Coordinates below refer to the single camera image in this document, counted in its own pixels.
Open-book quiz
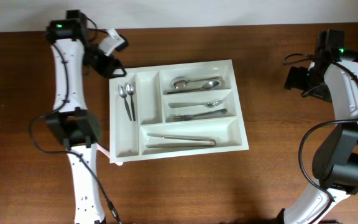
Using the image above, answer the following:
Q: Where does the black camera cable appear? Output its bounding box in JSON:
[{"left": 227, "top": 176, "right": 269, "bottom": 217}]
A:
[
  {"left": 282, "top": 52, "right": 358, "bottom": 224},
  {"left": 28, "top": 17, "right": 124, "bottom": 224}
]

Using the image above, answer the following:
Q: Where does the black left camera cable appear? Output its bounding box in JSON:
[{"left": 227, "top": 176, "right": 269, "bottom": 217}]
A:
[{"left": 28, "top": 17, "right": 124, "bottom": 224}]

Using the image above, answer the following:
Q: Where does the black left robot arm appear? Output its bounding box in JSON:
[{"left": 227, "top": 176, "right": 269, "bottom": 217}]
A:
[{"left": 45, "top": 10, "right": 128, "bottom": 224}]

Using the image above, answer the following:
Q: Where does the small teaspoon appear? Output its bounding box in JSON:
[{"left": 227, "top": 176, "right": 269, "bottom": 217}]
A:
[
  {"left": 126, "top": 83, "right": 136, "bottom": 121},
  {"left": 118, "top": 85, "right": 132, "bottom": 121}
]

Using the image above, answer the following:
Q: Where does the white plastic cutlery tray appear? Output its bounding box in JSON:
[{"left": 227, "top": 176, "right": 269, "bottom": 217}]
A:
[{"left": 109, "top": 60, "right": 249, "bottom": 163}]

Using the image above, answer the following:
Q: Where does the steel tablespoon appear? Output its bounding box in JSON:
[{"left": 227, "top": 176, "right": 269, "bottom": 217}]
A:
[
  {"left": 167, "top": 80, "right": 222, "bottom": 95},
  {"left": 170, "top": 76, "right": 223, "bottom": 90}
]

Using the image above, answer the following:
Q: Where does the black right camera cable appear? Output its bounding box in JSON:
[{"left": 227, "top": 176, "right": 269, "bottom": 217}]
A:
[{"left": 282, "top": 52, "right": 358, "bottom": 224}]

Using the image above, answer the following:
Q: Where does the steel fork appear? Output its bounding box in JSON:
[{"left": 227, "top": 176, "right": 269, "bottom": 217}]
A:
[
  {"left": 168, "top": 100, "right": 224, "bottom": 108},
  {"left": 172, "top": 108, "right": 227, "bottom": 121}
]

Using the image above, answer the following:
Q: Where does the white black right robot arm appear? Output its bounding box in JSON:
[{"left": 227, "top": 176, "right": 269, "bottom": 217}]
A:
[{"left": 274, "top": 29, "right": 358, "bottom": 223}]

